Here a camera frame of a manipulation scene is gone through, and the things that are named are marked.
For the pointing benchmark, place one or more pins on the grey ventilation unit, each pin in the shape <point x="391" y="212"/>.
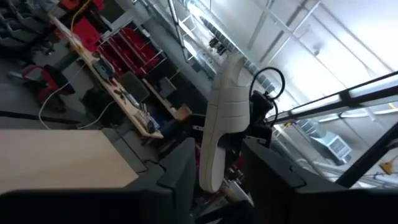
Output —
<point x="332" y="146"/>

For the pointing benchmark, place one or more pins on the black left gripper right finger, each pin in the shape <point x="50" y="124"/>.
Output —
<point x="267" y="180"/>

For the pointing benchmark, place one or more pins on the green device box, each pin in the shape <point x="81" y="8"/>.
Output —
<point x="102" y="69"/>

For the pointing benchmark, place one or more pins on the orange storage bin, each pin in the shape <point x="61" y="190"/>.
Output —
<point x="70" y="3"/>

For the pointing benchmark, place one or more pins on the yellow hanging tag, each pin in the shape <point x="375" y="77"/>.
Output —
<point x="388" y="168"/>

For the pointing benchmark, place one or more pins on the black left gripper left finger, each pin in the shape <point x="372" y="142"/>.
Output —
<point x="183" y="174"/>

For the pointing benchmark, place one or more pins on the light grey rubber slide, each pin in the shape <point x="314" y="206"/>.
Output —
<point x="227" y="105"/>

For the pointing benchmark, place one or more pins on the black overhead camera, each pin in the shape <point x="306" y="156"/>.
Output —
<point x="259" y="105"/>

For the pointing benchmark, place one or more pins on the red bin rack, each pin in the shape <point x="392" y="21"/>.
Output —
<point x="133" y="46"/>

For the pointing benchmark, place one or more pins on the short wooden workbench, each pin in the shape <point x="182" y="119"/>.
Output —
<point x="182" y="112"/>

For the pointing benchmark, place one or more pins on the dark grey panel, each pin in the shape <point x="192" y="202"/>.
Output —
<point x="133" y="87"/>

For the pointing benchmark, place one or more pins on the black frame post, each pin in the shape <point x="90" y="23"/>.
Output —
<point x="370" y="157"/>

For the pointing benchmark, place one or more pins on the red and black chair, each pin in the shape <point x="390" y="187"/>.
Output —
<point x="46" y="81"/>

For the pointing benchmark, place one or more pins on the long wooden workbench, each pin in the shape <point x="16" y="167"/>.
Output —
<point x="124" y="102"/>

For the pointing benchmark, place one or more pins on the black overhead frame bar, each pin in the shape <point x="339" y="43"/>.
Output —
<point x="343" y="95"/>

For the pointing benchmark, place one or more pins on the red storage bin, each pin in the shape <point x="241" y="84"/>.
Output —
<point x="87" y="34"/>

